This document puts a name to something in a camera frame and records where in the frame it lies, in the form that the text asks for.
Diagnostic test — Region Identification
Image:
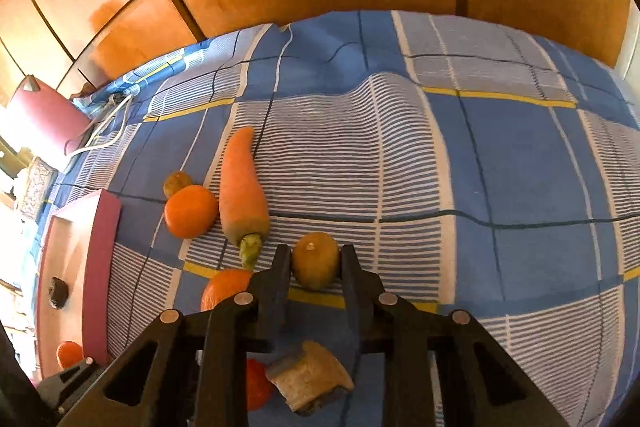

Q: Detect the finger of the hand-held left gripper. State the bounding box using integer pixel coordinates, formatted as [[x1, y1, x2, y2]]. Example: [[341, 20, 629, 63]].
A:
[[36, 357, 108, 415]]

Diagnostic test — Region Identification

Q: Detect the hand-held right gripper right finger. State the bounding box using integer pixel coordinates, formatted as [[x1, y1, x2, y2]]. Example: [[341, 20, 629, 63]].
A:
[[341, 245, 569, 427]]

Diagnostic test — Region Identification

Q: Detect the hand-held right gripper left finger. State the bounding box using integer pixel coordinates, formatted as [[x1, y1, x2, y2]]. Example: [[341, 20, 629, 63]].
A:
[[57, 244, 292, 427]]

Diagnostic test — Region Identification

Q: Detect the small potato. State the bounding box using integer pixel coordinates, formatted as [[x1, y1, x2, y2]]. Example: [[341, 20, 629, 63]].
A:
[[291, 232, 342, 290], [163, 171, 194, 198]]

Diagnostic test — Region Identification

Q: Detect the orange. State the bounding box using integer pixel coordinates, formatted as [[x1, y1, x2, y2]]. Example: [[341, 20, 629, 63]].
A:
[[55, 341, 85, 369], [200, 269, 255, 313], [164, 185, 220, 239]]

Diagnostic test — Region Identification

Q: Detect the orange carrot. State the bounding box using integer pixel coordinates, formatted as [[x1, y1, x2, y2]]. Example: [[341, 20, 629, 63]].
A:
[[218, 126, 271, 270]]

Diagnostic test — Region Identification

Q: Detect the red tomato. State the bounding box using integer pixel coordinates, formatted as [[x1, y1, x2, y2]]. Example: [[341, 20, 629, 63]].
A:
[[246, 358, 276, 412]]

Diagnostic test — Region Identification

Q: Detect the pink cardboard box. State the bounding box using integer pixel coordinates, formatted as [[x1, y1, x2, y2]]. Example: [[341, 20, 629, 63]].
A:
[[35, 188, 122, 383]]

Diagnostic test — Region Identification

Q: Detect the dark brown round cake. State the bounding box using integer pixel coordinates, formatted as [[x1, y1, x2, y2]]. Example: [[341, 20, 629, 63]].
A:
[[48, 277, 69, 309]]

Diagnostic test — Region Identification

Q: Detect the blue plaid blanket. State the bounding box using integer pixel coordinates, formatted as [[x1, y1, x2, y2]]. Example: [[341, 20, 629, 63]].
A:
[[30, 9, 640, 427]]

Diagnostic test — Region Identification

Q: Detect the silver embossed tissue box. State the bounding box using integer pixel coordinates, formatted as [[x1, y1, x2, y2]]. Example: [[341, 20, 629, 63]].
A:
[[17, 156, 58, 220]]

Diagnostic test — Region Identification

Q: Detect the pink electric kettle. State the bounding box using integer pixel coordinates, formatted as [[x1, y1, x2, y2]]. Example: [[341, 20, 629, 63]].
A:
[[4, 75, 93, 156]]

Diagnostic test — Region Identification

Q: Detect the white power cable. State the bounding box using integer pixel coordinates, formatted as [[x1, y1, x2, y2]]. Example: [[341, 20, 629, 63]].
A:
[[64, 93, 135, 156]]

